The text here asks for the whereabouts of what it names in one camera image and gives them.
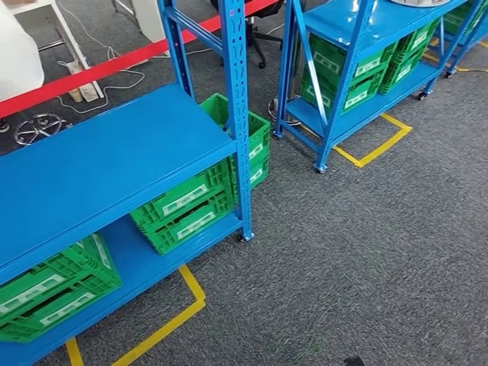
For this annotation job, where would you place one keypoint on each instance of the black office chair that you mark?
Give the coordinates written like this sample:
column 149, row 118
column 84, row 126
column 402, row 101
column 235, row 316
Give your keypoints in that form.
column 255, row 30

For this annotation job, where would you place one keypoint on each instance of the chrome stanchion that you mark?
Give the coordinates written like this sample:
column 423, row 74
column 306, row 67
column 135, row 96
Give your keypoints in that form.
column 282, row 113

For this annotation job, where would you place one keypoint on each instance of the chrome base stool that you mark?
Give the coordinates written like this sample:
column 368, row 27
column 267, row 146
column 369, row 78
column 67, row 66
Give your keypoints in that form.
column 38, row 128

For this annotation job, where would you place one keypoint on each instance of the red barrier belt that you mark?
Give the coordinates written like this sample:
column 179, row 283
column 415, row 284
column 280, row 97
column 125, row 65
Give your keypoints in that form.
column 114, row 63

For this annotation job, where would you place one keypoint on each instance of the white desk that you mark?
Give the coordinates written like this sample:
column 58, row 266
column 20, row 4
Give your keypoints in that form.
column 150, row 20
column 65, row 35

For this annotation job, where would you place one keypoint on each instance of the person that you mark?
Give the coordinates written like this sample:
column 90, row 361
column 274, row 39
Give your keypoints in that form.
column 16, row 55

